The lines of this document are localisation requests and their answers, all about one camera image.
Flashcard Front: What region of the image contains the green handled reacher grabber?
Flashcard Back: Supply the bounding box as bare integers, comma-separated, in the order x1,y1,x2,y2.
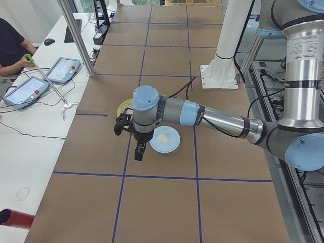
26,54,79,120

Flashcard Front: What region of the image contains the red cylinder tube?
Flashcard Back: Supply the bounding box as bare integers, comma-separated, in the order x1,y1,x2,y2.
1,209,35,229

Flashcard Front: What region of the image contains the aluminium frame post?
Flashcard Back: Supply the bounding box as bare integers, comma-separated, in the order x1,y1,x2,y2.
57,0,95,77

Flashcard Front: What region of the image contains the black computer mouse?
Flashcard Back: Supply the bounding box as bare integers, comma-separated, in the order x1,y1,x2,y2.
44,38,55,46

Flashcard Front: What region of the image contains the teach pendant tablet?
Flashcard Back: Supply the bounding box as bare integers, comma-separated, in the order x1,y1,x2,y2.
3,76,50,109
46,57,81,85

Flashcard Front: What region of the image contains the light blue round plate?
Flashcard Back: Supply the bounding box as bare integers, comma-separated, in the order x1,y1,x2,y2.
149,126,181,153

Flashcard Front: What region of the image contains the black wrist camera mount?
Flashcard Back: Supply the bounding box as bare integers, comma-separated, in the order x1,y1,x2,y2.
114,113,135,136

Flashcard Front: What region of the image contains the black box on desk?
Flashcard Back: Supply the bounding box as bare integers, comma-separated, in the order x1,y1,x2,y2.
93,24,108,45

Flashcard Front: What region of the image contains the near teach pendant tablet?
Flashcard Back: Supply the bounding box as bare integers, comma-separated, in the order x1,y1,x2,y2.
3,76,50,109

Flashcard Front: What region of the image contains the person in black shirt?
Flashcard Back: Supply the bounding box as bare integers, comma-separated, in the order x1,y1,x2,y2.
1,18,36,77

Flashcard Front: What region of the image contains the black keyboard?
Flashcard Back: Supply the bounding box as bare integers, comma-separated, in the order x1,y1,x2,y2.
64,19,83,44

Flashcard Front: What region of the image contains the yellow rimmed steamer basket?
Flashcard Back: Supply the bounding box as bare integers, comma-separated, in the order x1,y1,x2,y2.
116,99,133,117

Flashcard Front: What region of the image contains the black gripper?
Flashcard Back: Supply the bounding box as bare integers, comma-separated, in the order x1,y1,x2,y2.
133,131,153,161

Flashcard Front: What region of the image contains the white steamed bun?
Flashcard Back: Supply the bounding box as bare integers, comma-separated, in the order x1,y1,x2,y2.
157,134,169,144

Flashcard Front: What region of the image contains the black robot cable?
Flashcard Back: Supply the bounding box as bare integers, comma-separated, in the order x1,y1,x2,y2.
169,76,196,101

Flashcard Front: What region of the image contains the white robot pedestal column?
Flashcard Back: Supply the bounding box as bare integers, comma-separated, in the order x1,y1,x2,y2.
200,0,254,89

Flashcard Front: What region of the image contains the far teach pendant tablet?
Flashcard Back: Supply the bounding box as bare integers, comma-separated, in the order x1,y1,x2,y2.
46,57,81,85

